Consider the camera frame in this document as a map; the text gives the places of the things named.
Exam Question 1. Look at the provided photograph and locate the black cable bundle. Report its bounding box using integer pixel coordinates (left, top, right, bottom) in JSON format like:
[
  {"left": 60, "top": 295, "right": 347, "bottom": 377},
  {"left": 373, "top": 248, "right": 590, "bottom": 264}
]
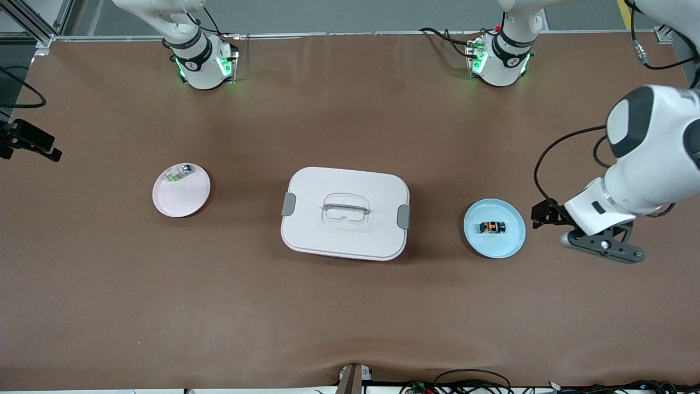
[{"left": 547, "top": 379, "right": 700, "bottom": 394}]

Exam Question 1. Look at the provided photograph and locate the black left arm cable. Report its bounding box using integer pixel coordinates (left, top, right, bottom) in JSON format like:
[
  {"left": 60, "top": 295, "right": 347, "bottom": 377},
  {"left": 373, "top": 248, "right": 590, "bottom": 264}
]
[{"left": 533, "top": 0, "right": 700, "bottom": 206}]

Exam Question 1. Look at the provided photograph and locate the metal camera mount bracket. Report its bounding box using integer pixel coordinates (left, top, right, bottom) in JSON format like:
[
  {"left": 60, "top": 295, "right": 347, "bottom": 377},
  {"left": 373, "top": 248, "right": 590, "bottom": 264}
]
[{"left": 335, "top": 363, "right": 374, "bottom": 394}]

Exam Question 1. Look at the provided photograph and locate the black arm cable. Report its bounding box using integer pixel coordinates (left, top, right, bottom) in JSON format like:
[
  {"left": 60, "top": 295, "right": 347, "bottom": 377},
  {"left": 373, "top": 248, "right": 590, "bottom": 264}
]
[
  {"left": 0, "top": 66, "right": 47, "bottom": 109},
  {"left": 533, "top": 0, "right": 700, "bottom": 206}
]

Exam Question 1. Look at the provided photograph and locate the round pink plate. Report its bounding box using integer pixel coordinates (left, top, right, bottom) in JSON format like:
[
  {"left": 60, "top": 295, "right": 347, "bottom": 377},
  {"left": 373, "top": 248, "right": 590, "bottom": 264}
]
[{"left": 152, "top": 163, "right": 211, "bottom": 218}]

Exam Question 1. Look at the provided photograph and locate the round light blue plate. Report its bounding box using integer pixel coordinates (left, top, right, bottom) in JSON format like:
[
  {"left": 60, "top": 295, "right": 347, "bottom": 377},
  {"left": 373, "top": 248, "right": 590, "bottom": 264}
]
[{"left": 463, "top": 198, "right": 527, "bottom": 259}]

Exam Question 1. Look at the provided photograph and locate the black looped cable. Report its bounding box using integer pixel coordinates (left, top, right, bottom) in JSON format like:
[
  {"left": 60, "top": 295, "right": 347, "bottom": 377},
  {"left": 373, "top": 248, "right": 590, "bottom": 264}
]
[{"left": 434, "top": 369, "right": 512, "bottom": 394}]

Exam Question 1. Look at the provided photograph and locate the brown table mat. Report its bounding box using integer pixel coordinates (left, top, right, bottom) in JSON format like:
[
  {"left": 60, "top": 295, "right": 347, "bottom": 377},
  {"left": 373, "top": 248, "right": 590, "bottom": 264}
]
[{"left": 0, "top": 32, "right": 700, "bottom": 392}]

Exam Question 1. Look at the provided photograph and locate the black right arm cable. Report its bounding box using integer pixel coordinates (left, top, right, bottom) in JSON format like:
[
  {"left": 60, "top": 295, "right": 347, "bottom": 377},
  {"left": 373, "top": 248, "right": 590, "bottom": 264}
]
[{"left": 0, "top": 66, "right": 47, "bottom": 109}]

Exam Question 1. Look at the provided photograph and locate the white lidded box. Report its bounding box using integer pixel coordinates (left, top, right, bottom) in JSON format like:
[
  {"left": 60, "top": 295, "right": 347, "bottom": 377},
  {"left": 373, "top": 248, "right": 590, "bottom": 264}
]
[{"left": 281, "top": 167, "right": 411, "bottom": 262}]

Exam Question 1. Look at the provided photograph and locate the aluminium frame profile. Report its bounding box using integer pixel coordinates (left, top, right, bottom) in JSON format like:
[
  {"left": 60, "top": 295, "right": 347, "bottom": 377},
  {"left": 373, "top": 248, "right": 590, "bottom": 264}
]
[
  {"left": 0, "top": 0, "right": 74, "bottom": 51},
  {"left": 654, "top": 22, "right": 700, "bottom": 45}
]

